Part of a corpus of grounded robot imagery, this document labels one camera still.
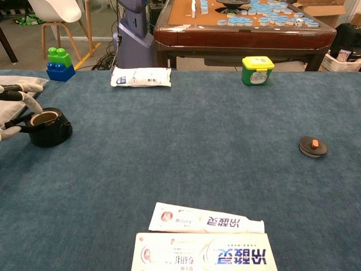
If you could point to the black lid with orange knob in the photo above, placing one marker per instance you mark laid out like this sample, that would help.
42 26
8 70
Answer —
307 149

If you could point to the white toothpaste box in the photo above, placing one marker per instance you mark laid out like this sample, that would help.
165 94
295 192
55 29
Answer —
197 254

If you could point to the upright white mahjong tile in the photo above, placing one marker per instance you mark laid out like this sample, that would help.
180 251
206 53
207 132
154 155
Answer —
194 8

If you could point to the green container with yellow lid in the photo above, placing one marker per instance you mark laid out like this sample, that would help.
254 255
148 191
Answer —
256 74

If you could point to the white die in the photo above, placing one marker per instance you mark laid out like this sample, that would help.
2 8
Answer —
299 22

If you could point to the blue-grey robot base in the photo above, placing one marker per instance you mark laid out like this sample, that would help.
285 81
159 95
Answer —
134 42

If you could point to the black bag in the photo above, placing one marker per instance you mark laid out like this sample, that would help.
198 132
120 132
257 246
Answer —
348 36

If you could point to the blue table cloth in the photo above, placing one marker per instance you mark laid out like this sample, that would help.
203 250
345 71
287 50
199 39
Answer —
180 141

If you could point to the dark furniture leg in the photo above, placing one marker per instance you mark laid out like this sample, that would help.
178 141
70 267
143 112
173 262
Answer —
7 45

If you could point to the brown cardboard box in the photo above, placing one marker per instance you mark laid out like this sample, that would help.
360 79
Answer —
324 11

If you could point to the green toy building block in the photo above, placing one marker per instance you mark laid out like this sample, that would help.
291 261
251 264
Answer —
60 59

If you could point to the brown mahjong table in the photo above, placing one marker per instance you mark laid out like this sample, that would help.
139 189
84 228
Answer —
239 38

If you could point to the white chair with wooden legs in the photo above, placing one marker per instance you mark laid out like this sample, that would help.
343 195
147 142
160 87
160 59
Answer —
53 11

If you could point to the white toothpaste tube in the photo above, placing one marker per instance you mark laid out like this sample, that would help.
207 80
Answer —
197 221

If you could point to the white storage basket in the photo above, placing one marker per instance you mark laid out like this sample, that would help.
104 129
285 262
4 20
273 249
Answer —
338 63

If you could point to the blue toy building block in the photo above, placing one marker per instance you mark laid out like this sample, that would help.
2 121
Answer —
60 74

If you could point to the green cloth bag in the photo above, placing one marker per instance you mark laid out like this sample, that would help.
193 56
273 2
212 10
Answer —
28 20

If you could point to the black round table dish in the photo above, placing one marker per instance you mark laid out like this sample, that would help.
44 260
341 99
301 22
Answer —
232 2

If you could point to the blue white mahjong tile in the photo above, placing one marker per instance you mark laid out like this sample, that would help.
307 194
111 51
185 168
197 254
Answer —
313 24
222 22

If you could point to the small black teapot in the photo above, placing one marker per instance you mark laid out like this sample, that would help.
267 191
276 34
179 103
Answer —
50 137

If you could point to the grey plastic bag package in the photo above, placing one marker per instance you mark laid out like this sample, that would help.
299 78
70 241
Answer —
11 110

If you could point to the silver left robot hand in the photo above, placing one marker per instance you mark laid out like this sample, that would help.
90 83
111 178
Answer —
32 103

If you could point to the white blue printed pouch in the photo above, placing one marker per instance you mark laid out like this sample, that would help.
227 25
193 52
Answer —
141 77

